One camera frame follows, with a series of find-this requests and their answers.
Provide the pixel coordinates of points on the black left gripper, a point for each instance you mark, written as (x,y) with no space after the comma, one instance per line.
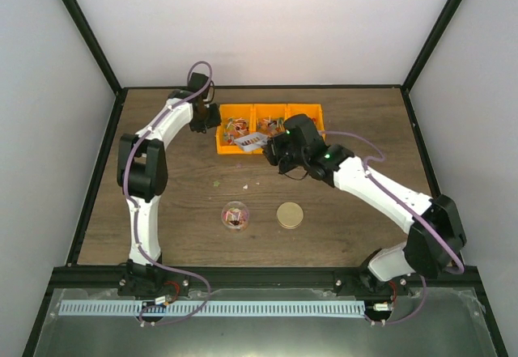
(214,121)

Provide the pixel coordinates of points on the gold round jar lid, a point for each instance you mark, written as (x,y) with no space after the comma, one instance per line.
(290,215)

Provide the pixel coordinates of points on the orange bin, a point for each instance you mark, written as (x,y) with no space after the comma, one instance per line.
(237,120)
(269,118)
(313,111)

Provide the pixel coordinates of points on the light blue slotted cable duct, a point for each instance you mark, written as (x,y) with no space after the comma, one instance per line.
(126,308)

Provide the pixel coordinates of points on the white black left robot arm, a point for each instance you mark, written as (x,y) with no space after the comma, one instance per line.
(142,174)

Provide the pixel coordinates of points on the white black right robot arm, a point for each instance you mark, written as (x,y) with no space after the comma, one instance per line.
(433,228)

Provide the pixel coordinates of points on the clear glass jar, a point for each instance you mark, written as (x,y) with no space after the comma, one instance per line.
(235,216)

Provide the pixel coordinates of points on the white slotted plastic scoop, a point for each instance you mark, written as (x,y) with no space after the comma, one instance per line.
(251,142)

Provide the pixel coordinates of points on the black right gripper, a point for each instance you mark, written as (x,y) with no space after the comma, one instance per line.
(273,147)

